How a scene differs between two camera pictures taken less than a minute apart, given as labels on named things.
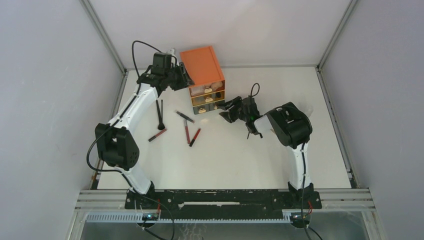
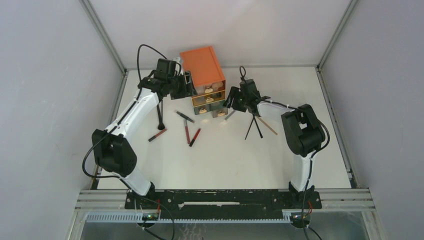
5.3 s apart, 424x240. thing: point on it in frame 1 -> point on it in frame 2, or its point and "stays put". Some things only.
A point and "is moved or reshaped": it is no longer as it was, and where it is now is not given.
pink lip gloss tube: x=187 y=132 stays put
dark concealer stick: x=186 y=117 stays put
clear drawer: x=207 y=98 stays put
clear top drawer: x=206 y=88 stays put
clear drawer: x=212 y=106 is moved or reshaped
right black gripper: x=230 y=103 -> x=228 y=102
